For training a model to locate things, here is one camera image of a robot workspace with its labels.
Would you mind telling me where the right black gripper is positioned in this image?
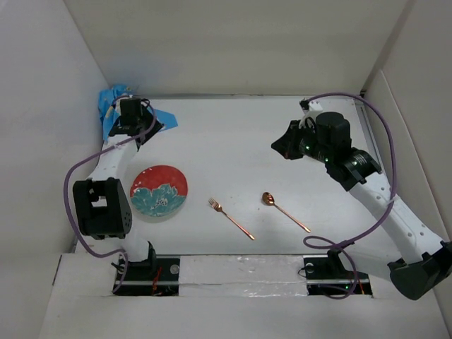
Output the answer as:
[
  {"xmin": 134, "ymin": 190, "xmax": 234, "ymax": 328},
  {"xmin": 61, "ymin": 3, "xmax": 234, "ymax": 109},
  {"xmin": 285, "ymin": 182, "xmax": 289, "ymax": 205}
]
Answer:
[{"xmin": 270, "ymin": 119, "xmax": 332, "ymax": 164}]

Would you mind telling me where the blue space print cloth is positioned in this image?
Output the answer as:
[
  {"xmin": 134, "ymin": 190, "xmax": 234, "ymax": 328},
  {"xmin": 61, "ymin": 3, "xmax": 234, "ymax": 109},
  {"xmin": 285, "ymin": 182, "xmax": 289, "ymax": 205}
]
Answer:
[{"xmin": 98, "ymin": 84, "xmax": 178, "ymax": 141}]

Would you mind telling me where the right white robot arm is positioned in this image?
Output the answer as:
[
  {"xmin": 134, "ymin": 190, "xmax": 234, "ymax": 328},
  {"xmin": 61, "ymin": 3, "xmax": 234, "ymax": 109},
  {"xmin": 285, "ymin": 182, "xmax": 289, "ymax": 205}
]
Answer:
[{"xmin": 271, "ymin": 112, "xmax": 451, "ymax": 300}]

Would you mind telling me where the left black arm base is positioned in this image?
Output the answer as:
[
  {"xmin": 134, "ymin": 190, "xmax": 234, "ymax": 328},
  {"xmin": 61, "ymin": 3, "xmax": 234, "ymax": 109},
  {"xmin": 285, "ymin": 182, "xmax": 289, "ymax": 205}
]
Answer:
[{"xmin": 113, "ymin": 256, "xmax": 180, "ymax": 297}]

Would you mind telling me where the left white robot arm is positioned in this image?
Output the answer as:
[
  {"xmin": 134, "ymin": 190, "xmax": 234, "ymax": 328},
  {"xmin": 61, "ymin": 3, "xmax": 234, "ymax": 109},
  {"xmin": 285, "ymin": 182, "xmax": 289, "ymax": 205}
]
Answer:
[{"xmin": 73, "ymin": 96, "xmax": 163, "ymax": 280}]

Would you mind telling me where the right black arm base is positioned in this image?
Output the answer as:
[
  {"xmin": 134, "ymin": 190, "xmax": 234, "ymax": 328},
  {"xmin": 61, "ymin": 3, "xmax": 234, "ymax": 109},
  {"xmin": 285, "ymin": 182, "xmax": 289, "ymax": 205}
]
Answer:
[{"xmin": 297, "ymin": 254, "xmax": 373, "ymax": 298}]

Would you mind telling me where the rose gold spoon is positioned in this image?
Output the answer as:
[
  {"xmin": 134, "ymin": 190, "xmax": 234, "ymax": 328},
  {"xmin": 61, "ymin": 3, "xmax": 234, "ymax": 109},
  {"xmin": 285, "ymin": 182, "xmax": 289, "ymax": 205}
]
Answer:
[{"xmin": 261, "ymin": 192, "xmax": 311, "ymax": 233}]

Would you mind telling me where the red teal floral plate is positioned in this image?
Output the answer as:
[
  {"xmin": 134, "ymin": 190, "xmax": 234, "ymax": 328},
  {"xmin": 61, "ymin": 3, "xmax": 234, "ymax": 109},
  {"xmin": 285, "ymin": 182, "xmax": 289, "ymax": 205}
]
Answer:
[{"xmin": 129, "ymin": 165, "xmax": 189, "ymax": 222}]

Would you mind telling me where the rose gold fork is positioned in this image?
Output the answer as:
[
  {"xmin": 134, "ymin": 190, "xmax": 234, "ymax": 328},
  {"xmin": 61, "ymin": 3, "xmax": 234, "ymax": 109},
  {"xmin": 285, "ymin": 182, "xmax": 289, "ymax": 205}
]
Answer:
[{"xmin": 208, "ymin": 198, "xmax": 256, "ymax": 241}]

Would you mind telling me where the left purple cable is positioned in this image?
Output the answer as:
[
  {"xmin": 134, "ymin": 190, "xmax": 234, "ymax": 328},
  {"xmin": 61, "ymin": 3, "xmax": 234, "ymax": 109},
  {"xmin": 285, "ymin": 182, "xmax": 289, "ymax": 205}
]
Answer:
[{"xmin": 63, "ymin": 95, "xmax": 158, "ymax": 294}]

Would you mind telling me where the purple cable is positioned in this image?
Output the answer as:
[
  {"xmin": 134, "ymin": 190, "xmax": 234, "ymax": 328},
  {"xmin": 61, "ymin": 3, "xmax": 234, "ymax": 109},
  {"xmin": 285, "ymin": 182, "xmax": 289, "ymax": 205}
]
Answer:
[
  {"xmin": 303, "ymin": 92, "xmax": 396, "ymax": 300},
  {"xmin": 63, "ymin": 95, "xmax": 158, "ymax": 294}
]

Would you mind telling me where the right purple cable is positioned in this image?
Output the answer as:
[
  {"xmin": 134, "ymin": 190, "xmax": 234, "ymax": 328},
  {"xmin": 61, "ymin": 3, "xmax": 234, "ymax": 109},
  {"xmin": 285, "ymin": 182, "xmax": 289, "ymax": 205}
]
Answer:
[{"xmin": 303, "ymin": 92, "xmax": 396, "ymax": 300}]

